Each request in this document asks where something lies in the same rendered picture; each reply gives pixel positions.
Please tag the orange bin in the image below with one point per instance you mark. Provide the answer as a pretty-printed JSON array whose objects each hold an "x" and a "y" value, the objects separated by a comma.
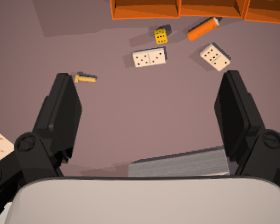
[{"x": 256, "y": 10}]

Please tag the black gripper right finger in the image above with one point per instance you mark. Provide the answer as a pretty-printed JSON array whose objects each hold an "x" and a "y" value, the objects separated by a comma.
[{"x": 243, "y": 132}]

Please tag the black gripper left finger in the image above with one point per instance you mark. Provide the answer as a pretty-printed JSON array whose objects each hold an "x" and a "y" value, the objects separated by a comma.
[{"x": 39, "y": 154}]

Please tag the orange battery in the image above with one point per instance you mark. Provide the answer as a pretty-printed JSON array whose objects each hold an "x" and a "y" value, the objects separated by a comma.
[{"x": 202, "y": 29}]

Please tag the yellow hex bolt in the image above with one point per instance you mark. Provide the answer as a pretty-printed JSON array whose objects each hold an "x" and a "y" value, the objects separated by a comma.
[{"x": 80, "y": 78}]

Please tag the yellow die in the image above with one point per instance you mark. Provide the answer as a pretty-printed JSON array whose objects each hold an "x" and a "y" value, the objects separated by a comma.
[{"x": 160, "y": 36}]

